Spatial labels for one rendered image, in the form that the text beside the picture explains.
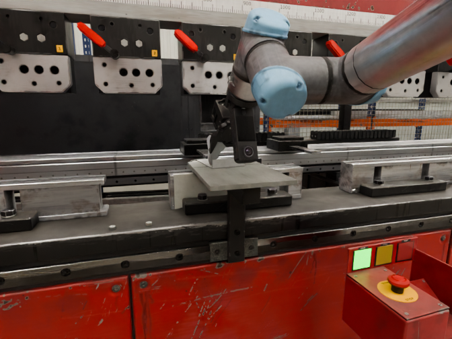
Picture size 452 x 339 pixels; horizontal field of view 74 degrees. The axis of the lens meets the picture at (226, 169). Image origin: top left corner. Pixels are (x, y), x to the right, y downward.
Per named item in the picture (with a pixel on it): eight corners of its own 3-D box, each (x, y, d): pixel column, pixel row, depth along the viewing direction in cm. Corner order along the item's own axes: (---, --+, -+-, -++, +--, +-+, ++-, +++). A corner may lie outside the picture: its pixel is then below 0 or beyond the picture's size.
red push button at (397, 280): (397, 301, 58) (399, 284, 57) (381, 290, 61) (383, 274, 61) (413, 297, 59) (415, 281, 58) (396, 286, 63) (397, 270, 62)
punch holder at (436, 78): (434, 97, 95) (442, 42, 92) (411, 97, 103) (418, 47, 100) (469, 97, 99) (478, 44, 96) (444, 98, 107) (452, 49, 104)
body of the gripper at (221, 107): (238, 119, 74) (253, 77, 65) (249, 144, 69) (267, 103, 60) (208, 119, 71) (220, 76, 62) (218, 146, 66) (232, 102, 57)
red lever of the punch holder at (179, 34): (177, 25, 66) (210, 57, 69) (175, 30, 70) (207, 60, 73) (173, 31, 66) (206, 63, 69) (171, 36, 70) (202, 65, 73)
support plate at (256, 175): (210, 191, 55) (210, 185, 55) (187, 165, 80) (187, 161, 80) (297, 184, 60) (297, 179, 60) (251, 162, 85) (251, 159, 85)
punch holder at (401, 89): (383, 96, 90) (389, 38, 86) (363, 97, 98) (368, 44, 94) (422, 97, 94) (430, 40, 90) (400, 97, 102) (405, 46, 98)
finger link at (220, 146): (206, 151, 77) (222, 124, 71) (212, 168, 74) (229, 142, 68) (196, 148, 76) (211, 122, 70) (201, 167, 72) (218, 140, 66)
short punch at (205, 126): (201, 131, 80) (200, 95, 78) (200, 130, 82) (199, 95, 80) (237, 130, 83) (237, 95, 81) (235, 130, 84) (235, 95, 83)
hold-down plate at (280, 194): (185, 215, 75) (185, 204, 75) (182, 208, 80) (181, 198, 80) (292, 205, 83) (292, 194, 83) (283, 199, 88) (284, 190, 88)
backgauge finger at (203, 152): (192, 163, 85) (191, 146, 84) (179, 151, 110) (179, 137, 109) (231, 161, 89) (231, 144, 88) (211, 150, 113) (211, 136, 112)
